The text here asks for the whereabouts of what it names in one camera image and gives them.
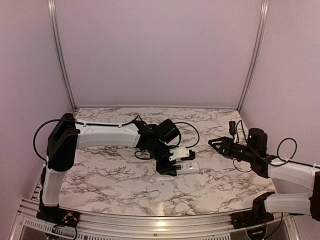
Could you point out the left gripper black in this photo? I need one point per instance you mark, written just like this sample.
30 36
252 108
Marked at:
165 169

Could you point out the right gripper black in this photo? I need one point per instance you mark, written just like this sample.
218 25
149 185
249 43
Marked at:
226 144

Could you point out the white remote control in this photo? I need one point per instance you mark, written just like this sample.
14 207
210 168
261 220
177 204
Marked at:
187 167

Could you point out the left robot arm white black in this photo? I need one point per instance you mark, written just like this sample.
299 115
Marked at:
70 135

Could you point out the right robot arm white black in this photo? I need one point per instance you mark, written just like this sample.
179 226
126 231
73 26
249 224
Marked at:
272 167

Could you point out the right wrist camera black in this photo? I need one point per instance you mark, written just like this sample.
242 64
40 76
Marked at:
233 129

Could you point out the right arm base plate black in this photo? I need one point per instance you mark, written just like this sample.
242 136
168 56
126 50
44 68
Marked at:
250 218

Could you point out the right aluminium frame post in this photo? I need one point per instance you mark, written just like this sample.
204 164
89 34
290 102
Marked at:
260 33

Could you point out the aluminium frame post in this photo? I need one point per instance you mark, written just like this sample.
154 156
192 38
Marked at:
260 33
59 52

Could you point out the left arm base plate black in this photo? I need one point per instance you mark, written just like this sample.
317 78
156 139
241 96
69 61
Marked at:
58 216

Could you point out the front aluminium rail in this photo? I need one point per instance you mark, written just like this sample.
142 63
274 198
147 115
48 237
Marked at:
103 226

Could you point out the left aluminium frame post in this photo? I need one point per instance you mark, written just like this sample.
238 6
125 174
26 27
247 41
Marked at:
59 52

